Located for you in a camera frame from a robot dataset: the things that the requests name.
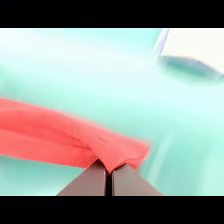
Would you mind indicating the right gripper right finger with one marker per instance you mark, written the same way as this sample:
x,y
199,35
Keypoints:
x,y
130,185

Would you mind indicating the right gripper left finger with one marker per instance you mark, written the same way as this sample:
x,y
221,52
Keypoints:
x,y
90,183

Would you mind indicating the red garment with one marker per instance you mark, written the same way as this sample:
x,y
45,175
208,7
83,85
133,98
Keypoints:
x,y
50,136

